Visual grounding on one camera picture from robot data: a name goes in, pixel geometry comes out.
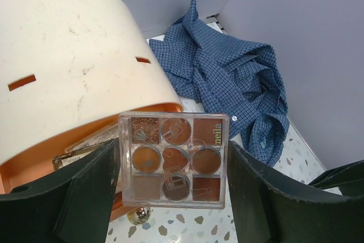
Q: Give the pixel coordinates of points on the blue checkered cloth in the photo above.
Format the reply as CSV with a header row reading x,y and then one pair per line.
x,y
228,75

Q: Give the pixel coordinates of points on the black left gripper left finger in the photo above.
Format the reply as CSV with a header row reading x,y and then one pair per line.
x,y
72,204

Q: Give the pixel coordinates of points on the long brown labelled palette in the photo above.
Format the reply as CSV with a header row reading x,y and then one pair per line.
x,y
85,146

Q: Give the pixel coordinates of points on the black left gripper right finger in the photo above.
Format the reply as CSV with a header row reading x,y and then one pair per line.
x,y
269,206

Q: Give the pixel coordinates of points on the round cream drawer organizer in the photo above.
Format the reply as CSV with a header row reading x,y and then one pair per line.
x,y
68,69

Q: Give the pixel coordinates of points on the nine-pan orange eyeshadow palette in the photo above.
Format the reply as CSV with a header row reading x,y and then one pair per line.
x,y
174,160

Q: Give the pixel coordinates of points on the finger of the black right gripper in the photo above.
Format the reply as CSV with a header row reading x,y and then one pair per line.
x,y
348,178

